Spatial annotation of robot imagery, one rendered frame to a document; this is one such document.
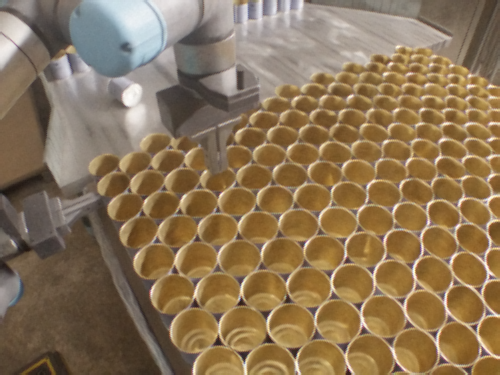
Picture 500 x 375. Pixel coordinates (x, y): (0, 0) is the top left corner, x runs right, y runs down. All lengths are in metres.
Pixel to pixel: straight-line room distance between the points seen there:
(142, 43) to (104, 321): 1.71
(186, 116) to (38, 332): 1.72
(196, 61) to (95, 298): 1.69
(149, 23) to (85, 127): 0.77
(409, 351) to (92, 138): 0.87
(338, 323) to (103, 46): 0.52
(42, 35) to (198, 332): 0.48
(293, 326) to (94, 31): 0.51
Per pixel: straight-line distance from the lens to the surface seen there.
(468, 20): 3.08
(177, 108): 0.46
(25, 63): 0.40
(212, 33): 0.42
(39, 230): 0.73
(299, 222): 0.68
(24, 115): 3.17
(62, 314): 2.04
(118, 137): 1.00
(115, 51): 0.32
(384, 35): 1.57
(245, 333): 0.62
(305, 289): 0.65
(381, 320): 0.66
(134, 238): 0.71
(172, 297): 0.65
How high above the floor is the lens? 1.69
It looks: 48 degrees down
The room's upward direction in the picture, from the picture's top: straight up
